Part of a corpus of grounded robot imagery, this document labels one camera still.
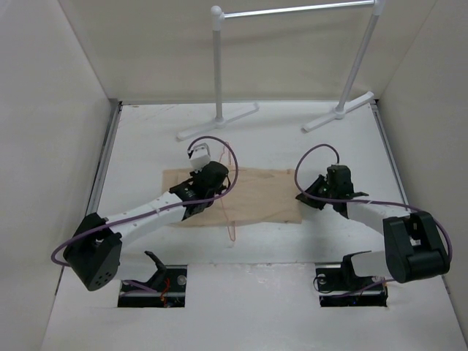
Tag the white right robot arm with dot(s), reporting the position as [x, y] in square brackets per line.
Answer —
[413, 247]

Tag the pink wire hanger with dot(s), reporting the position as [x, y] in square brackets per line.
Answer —
[231, 228]

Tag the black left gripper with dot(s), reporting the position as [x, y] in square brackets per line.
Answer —
[196, 174]

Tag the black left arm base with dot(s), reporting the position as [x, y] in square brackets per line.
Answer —
[165, 288]

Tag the beige drawstring trousers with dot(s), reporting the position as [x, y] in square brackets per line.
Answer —
[258, 196]

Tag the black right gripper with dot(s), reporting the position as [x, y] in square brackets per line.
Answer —
[321, 180]

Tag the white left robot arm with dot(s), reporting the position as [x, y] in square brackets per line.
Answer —
[94, 251]

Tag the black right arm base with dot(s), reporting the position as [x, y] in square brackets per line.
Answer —
[338, 286]

